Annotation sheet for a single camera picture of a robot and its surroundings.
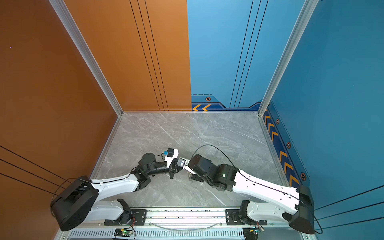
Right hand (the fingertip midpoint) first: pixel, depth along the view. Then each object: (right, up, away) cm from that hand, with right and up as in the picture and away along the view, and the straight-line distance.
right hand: (193, 162), depth 73 cm
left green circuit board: (-33, -33, -2) cm, 47 cm away
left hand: (-2, 0, 0) cm, 2 cm away
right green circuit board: (+28, -33, -2) cm, 44 cm away
